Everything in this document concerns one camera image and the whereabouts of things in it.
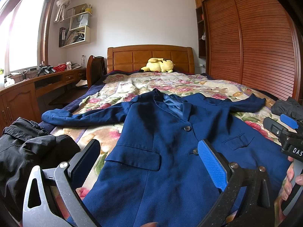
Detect navy blue suit jacket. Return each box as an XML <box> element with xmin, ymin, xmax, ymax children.
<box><xmin>42</xmin><ymin>90</ymin><xmax>290</xmax><ymax>226</ymax></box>

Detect person right hand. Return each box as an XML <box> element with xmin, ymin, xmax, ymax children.
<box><xmin>281</xmin><ymin>156</ymin><xmax>303</xmax><ymax>201</ymax></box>

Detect dark grey garment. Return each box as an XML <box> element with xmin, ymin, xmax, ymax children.
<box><xmin>271</xmin><ymin>97</ymin><xmax>303</xmax><ymax>122</ymax></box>

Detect black jacket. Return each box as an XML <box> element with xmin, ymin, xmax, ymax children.
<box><xmin>0</xmin><ymin>117</ymin><xmax>80</xmax><ymax>221</ymax></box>

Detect wooden louvred wardrobe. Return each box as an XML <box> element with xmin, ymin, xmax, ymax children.
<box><xmin>195</xmin><ymin>0</ymin><xmax>302</xmax><ymax>101</ymax></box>

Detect wooden desk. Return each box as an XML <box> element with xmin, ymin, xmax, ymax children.
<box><xmin>1</xmin><ymin>68</ymin><xmax>86</xmax><ymax>130</ymax></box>

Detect yellow plush toy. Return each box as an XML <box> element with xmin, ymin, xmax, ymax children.
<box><xmin>141</xmin><ymin>58</ymin><xmax>174</xmax><ymax>73</ymax></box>

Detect floral bed quilt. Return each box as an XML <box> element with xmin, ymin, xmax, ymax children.
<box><xmin>50</xmin><ymin>72</ymin><xmax>296</xmax><ymax>225</ymax></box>

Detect red basket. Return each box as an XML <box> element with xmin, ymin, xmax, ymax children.
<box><xmin>53</xmin><ymin>64</ymin><xmax>67</xmax><ymax>72</ymax></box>

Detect wooden chair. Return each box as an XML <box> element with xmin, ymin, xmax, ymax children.
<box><xmin>86</xmin><ymin>55</ymin><xmax>107</xmax><ymax>88</ymax></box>

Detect wooden headboard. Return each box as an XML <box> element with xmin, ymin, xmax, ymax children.
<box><xmin>107</xmin><ymin>44</ymin><xmax>195</xmax><ymax>75</ymax></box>

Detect plastic water bottle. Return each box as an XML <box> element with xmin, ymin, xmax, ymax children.
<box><xmin>81</xmin><ymin>55</ymin><xmax>86</xmax><ymax>68</ymax></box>

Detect window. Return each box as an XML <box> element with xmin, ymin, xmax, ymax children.
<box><xmin>1</xmin><ymin>0</ymin><xmax>55</xmax><ymax>75</ymax></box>

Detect tied white curtain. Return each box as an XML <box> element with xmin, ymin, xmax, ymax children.
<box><xmin>54</xmin><ymin>0</ymin><xmax>71</xmax><ymax>23</ymax></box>

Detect white wall shelf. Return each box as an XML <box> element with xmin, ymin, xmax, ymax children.
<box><xmin>59</xmin><ymin>4</ymin><xmax>92</xmax><ymax>48</ymax></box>

